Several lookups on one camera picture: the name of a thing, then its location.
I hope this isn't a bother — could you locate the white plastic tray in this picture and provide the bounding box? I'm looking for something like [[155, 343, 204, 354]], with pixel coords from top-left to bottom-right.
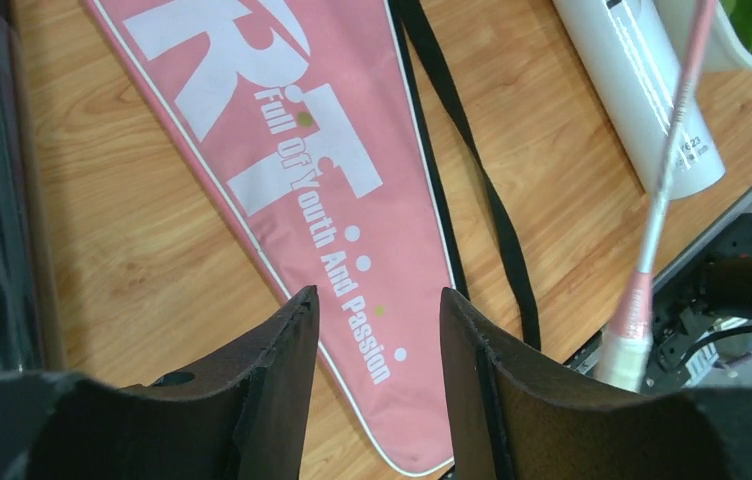
[[654, 0, 752, 72]]

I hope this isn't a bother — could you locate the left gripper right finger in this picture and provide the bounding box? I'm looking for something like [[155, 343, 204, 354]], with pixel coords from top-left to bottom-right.
[[440, 288, 752, 479]]

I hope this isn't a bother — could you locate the pink racket cover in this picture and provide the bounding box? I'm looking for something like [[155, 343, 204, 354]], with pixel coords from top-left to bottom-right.
[[88, 1, 456, 477]]

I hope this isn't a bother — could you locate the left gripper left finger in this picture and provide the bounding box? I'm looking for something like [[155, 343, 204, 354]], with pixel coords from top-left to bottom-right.
[[0, 286, 319, 479]]

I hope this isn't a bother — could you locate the pink racket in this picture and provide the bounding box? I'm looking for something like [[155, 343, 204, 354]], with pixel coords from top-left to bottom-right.
[[595, 1, 720, 393]]

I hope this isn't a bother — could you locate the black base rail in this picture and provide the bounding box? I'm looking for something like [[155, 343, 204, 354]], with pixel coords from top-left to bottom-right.
[[568, 211, 752, 395]]

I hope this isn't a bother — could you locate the white shuttlecock tube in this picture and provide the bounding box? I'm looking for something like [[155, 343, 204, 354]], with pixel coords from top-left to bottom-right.
[[551, 0, 727, 201]]

